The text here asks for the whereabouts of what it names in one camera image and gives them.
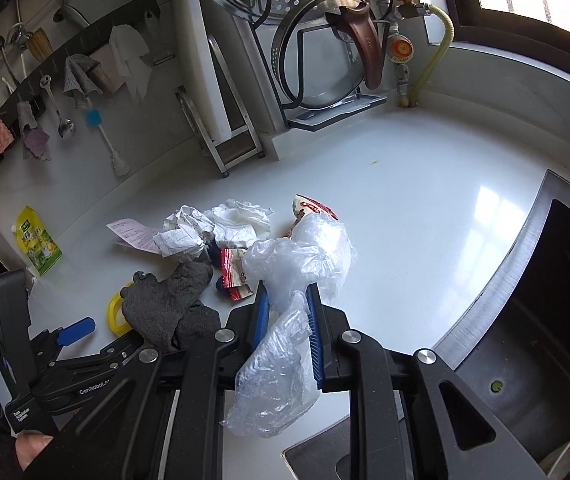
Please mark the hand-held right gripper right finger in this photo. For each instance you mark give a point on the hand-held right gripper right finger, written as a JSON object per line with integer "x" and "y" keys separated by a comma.
{"x": 315, "y": 340}

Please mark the small steel rack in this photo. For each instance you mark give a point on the small steel rack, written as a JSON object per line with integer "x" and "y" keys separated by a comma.
{"x": 235, "y": 150}

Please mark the blue and white brush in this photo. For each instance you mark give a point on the blue and white brush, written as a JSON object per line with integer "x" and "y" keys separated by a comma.
{"x": 94, "y": 119}

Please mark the black wall rail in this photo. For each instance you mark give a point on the black wall rail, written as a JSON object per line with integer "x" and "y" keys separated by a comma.
{"x": 90, "y": 32}

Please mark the pink paper receipt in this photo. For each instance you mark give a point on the pink paper receipt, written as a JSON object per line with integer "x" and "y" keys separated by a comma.
{"x": 132, "y": 232}

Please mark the white cutting board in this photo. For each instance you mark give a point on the white cutting board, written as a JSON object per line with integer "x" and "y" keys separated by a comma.
{"x": 197, "y": 60}

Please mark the tan brush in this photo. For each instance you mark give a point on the tan brush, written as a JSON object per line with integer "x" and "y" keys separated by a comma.
{"x": 40, "y": 42}

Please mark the clear plastic bag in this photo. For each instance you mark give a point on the clear plastic bag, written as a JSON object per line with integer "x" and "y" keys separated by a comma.
{"x": 285, "y": 375}

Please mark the gas valve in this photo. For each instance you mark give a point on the gas valve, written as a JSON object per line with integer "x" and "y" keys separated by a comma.
{"x": 399, "y": 50}

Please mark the steel spoon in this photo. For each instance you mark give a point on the steel spoon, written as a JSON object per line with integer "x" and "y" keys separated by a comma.
{"x": 66, "y": 129}

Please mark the yellow green pouch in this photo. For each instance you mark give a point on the yellow green pouch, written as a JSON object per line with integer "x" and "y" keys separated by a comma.
{"x": 37, "y": 245}

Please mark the black lid rack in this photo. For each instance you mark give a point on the black lid rack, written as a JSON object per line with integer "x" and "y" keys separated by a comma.
{"x": 315, "y": 120}

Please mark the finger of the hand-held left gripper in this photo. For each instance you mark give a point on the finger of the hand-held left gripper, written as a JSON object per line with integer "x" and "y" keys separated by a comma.
{"x": 115, "y": 352}
{"x": 77, "y": 332}

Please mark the small red snack wrapper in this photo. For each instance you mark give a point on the small red snack wrapper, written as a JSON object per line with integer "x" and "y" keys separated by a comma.
{"x": 232, "y": 272}

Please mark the hanging white paper towel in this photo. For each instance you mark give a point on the hanging white paper towel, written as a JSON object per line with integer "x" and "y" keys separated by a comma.
{"x": 132, "y": 60}

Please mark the hanging grey cloth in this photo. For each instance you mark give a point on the hanging grey cloth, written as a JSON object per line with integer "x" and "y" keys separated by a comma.
{"x": 77, "y": 80}

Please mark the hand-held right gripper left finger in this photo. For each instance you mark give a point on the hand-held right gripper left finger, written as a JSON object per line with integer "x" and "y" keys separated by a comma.
{"x": 261, "y": 317}

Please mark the person's left hand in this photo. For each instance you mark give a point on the person's left hand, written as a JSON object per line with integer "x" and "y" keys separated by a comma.
{"x": 35, "y": 447}

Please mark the dark grey cloth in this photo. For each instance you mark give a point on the dark grey cloth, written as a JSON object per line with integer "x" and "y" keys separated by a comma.
{"x": 165, "y": 300}

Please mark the white tissue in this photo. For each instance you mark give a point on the white tissue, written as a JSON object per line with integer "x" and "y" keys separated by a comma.
{"x": 240, "y": 220}

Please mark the red and white snack bag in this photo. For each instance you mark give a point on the red and white snack bag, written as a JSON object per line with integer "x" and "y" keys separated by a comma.
{"x": 310, "y": 206}

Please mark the hanging beige cloth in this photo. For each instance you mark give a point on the hanging beige cloth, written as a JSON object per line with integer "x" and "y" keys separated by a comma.
{"x": 107, "y": 72}

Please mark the crumpled checked paper ball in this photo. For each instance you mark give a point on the crumpled checked paper ball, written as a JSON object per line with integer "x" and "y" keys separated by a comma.
{"x": 182, "y": 235}

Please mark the purple cloth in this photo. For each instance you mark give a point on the purple cloth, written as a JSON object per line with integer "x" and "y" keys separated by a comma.
{"x": 35, "y": 140}

